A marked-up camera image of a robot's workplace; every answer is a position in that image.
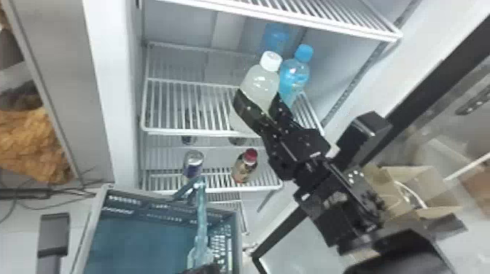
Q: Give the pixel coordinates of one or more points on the fridge door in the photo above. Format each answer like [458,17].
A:
[421,57]

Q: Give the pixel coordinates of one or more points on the blue can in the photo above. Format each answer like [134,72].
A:
[193,163]

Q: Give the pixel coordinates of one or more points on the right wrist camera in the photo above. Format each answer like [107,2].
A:
[361,135]

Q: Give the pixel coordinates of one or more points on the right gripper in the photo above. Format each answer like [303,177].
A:
[294,149]

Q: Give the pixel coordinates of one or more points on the brown bottle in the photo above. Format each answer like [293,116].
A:
[245,167]

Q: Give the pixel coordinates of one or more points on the blue bottle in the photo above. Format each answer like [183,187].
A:
[293,76]
[275,37]

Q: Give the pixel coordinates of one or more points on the blue basket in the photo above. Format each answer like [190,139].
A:
[145,241]

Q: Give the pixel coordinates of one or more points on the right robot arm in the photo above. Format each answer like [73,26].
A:
[344,214]

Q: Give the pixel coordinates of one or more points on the white fridge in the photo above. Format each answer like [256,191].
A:
[115,95]

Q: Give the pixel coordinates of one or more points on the cardboard box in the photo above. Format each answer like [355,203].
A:
[417,191]

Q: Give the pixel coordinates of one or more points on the white bottle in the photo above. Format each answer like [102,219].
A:
[262,82]

